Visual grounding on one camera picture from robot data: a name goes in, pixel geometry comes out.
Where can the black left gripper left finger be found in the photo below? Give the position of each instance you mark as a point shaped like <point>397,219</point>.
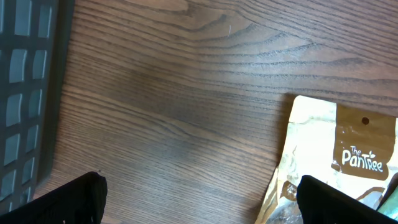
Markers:
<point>80,201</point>

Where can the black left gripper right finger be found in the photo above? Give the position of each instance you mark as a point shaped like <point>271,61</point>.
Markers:
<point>321,204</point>

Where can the teal packet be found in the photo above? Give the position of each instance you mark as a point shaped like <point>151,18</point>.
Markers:
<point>389,206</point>

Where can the grey plastic mesh basket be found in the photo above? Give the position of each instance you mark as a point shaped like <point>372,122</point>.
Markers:
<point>34,44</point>

